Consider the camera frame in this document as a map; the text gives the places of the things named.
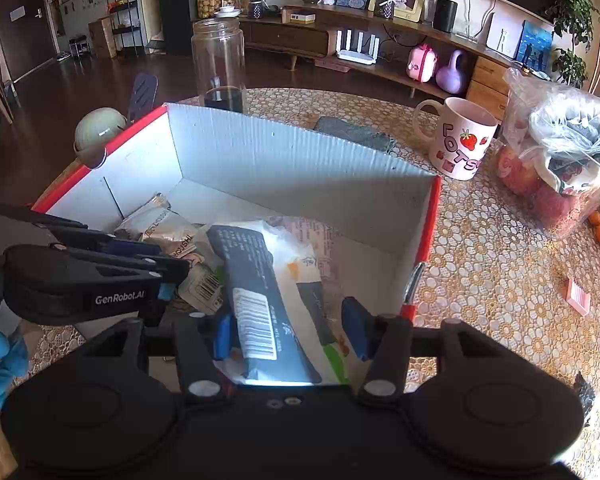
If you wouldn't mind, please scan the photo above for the pink strawberry mug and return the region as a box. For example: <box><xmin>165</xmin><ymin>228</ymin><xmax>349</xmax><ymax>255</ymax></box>
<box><xmin>412</xmin><ymin>96</ymin><xmax>500</xmax><ymax>182</ymax></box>

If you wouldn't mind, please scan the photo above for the clear plastic bag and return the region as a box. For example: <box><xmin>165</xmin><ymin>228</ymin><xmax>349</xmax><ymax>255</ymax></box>
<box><xmin>495</xmin><ymin>67</ymin><xmax>600</xmax><ymax>241</ymax></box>

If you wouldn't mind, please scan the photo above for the wooden cabinet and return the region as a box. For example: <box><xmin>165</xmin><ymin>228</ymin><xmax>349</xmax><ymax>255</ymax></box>
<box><xmin>237</xmin><ymin>2</ymin><xmax>556</xmax><ymax>121</ymax></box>

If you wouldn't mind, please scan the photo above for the black speaker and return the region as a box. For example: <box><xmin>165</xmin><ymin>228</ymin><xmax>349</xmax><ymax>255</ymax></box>
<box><xmin>432</xmin><ymin>0</ymin><xmax>459</xmax><ymax>33</ymax></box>

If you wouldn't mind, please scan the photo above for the purple kettlebell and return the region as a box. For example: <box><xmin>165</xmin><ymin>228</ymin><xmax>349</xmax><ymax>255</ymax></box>
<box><xmin>435</xmin><ymin>50</ymin><xmax>470</xmax><ymax>96</ymax></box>

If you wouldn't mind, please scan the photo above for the person's left hand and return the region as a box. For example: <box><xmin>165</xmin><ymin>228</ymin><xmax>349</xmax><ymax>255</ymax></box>
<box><xmin>0</xmin><ymin>321</ymin><xmax>29</xmax><ymax>411</ymax></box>

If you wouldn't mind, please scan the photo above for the large cardboard box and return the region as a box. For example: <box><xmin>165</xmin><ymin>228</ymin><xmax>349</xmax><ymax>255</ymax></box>
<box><xmin>88</xmin><ymin>16</ymin><xmax>117</xmax><ymax>59</ymax></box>

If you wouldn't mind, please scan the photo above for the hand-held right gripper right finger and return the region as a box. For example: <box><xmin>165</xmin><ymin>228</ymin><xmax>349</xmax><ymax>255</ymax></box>
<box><xmin>341</xmin><ymin>296</ymin><xmax>507</xmax><ymax>409</ymax></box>

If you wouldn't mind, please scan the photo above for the tall leafy houseplant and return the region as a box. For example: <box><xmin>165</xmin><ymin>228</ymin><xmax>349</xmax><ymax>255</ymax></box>
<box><xmin>545</xmin><ymin>0</ymin><xmax>600</xmax><ymax>93</ymax></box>

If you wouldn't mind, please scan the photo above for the black fridge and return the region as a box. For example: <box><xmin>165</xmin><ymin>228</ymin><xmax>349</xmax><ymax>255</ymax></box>
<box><xmin>154</xmin><ymin>0</ymin><xmax>223</xmax><ymax>57</ymax></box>

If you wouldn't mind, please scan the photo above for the red cardboard box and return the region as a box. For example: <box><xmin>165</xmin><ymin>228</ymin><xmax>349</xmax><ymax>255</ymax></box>
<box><xmin>31</xmin><ymin>102</ymin><xmax>442</xmax><ymax>326</ymax></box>

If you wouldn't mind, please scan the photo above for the pink ribbed tray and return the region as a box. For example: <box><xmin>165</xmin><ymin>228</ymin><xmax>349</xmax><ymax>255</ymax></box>
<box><xmin>566</xmin><ymin>276</ymin><xmax>592</xmax><ymax>317</ymax></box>

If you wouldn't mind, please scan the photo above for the pink toy case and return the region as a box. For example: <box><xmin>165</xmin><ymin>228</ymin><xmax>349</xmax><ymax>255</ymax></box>
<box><xmin>406</xmin><ymin>43</ymin><xmax>439</xmax><ymax>83</ymax></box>

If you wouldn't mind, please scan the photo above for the silver snack wrapper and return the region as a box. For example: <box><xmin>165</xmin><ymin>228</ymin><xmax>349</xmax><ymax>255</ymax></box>
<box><xmin>114</xmin><ymin>192</ymin><xmax>198</xmax><ymax>261</ymax></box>

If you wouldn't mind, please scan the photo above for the dark crumpled scrap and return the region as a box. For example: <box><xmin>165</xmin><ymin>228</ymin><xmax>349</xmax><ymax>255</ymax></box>
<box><xmin>574</xmin><ymin>372</ymin><xmax>597</xmax><ymax>413</ymax></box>

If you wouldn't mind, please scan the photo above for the blue slatted chair back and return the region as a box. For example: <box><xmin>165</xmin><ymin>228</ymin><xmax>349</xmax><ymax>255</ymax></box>
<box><xmin>128</xmin><ymin>73</ymin><xmax>159</xmax><ymax>122</ymax></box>

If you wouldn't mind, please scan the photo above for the brown door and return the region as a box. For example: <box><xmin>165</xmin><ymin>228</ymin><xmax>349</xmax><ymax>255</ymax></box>
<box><xmin>0</xmin><ymin>0</ymin><xmax>61</xmax><ymax>83</ymax></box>

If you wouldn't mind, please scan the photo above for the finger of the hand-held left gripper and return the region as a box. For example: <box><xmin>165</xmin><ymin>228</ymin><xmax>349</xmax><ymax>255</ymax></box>
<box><xmin>47</xmin><ymin>226</ymin><xmax>163</xmax><ymax>257</ymax></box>
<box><xmin>55</xmin><ymin>245</ymin><xmax>192</xmax><ymax>303</ymax></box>

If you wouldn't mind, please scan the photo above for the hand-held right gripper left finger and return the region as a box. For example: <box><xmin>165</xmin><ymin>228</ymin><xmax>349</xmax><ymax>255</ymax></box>
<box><xmin>82</xmin><ymin>310</ymin><xmax>234</xmax><ymax>407</ymax></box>

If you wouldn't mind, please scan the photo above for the black metal shelf rack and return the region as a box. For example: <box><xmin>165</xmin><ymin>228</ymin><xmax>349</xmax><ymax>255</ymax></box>
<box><xmin>104</xmin><ymin>0</ymin><xmax>146</xmax><ymax>56</ymax></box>

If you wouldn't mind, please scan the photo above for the red apple in foam net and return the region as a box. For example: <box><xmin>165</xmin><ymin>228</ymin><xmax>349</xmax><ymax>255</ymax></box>
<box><xmin>535</xmin><ymin>182</ymin><xmax>583</xmax><ymax>233</ymax></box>
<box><xmin>496</xmin><ymin>145</ymin><xmax>543</xmax><ymax>196</ymax></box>

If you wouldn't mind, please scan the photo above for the blue picture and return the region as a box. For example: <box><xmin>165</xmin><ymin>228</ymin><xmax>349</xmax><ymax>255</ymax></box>
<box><xmin>515</xmin><ymin>21</ymin><xmax>553</xmax><ymax>72</ymax></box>

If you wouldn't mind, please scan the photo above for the floral lace covered desktop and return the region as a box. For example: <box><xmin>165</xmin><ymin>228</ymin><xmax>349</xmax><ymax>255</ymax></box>
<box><xmin>30</xmin><ymin>87</ymin><xmax>600</xmax><ymax>480</ymax></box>

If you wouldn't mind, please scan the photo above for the white framed panel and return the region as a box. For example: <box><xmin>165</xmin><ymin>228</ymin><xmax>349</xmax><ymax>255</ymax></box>
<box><xmin>485</xmin><ymin>12</ymin><xmax>525</xmax><ymax>53</ymax></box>

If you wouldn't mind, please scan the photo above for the small cardboard box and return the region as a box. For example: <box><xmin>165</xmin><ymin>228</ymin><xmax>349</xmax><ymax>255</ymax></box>
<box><xmin>281</xmin><ymin>6</ymin><xmax>317</xmax><ymax>25</ymax></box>

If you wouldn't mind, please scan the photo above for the white router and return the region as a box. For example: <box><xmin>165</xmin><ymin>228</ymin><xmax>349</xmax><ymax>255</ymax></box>
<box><xmin>335</xmin><ymin>29</ymin><xmax>381</xmax><ymax>65</ymax></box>

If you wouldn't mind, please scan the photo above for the pale green round bowl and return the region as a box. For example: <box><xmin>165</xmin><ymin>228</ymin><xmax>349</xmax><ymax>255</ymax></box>
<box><xmin>74</xmin><ymin>107</ymin><xmax>127</xmax><ymax>168</ymax></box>

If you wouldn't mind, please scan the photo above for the barcode snack packet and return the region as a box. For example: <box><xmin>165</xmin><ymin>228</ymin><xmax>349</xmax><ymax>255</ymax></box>
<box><xmin>177</xmin><ymin>262</ymin><xmax>227</xmax><ymax>311</ymax></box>

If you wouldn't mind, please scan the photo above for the yellow photo frame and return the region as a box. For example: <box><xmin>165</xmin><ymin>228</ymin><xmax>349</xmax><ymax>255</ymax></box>
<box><xmin>367</xmin><ymin>0</ymin><xmax>428</xmax><ymax>23</ymax></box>

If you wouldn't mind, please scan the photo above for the small clear printed wrapper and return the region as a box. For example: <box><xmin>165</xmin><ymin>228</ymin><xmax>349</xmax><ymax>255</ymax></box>
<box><xmin>267</xmin><ymin>216</ymin><xmax>342</xmax><ymax>283</ymax></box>

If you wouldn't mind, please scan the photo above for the grey cloth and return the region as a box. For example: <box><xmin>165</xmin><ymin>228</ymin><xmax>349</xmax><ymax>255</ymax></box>
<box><xmin>312</xmin><ymin>116</ymin><xmax>398</xmax><ymax>155</ymax></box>

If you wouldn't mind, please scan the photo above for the clear glass jar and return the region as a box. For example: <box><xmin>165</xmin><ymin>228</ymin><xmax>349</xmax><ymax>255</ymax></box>
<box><xmin>191</xmin><ymin>17</ymin><xmax>246</xmax><ymax>113</ymax></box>

